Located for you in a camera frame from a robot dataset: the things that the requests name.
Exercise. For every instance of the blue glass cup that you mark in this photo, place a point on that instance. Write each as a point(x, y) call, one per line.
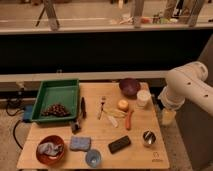
point(93, 158)

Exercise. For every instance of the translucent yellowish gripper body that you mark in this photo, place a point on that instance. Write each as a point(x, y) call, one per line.
point(167, 116)

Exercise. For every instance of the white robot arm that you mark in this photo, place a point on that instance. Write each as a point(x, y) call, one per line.
point(185, 82)

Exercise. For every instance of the blue power box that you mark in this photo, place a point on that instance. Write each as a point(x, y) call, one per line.
point(27, 114)

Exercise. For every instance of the black rectangular block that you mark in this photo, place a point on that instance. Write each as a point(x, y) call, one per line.
point(119, 144)

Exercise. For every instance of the dark purple bowl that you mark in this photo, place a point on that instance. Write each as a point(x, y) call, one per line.
point(129, 86)

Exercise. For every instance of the small dark clip tool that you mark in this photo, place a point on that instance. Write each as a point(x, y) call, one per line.
point(75, 124)

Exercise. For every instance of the yellow round fruit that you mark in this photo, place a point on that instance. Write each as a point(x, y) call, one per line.
point(123, 105)

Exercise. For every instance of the red bowl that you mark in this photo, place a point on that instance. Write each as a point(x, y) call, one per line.
point(48, 160)

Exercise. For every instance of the shiny metal cup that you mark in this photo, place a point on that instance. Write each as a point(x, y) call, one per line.
point(149, 138)

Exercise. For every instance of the dark marker pen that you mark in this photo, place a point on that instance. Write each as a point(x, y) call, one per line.
point(83, 107)

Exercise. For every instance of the blue sponge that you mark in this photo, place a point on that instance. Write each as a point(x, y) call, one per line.
point(80, 143)

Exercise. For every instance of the brown grape bunch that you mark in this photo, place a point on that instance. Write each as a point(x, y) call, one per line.
point(57, 110)

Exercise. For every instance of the white cup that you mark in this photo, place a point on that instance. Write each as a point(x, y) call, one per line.
point(143, 97)

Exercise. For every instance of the orange carrot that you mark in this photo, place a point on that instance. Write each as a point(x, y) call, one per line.
point(128, 120)

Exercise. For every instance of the grey crumpled cloth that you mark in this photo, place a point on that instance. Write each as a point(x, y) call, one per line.
point(50, 149)

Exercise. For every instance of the green plastic tray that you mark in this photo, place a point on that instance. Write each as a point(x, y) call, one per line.
point(55, 93)

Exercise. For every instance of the fork with red handle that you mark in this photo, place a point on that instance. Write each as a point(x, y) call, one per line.
point(103, 99)

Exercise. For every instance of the white plastic knife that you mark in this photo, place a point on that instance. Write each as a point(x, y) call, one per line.
point(113, 121)

